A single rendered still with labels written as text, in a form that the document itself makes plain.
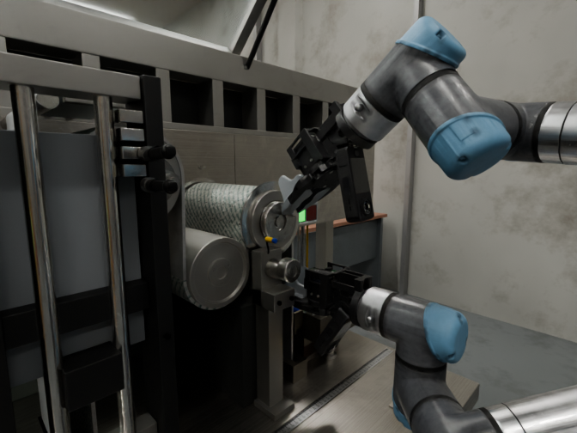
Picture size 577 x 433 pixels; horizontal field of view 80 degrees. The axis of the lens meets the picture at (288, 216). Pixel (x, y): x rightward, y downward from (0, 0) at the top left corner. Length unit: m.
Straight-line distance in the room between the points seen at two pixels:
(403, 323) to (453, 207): 3.02
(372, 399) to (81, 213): 0.62
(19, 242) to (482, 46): 3.51
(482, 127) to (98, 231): 0.41
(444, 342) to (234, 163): 0.70
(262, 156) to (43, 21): 0.58
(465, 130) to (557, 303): 3.13
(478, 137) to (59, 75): 0.39
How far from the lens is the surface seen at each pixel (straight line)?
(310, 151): 0.54
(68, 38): 0.86
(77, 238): 0.39
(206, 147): 0.94
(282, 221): 0.64
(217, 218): 0.68
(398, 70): 0.47
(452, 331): 0.54
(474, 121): 0.42
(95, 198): 0.39
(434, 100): 0.44
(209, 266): 0.58
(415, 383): 0.58
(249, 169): 1.02
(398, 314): 0.56
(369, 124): 0.49
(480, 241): 3.51
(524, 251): 3.44
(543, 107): 0.53
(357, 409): 0.75
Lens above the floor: 1.35
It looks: 9 degrees down
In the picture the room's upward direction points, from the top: straight up
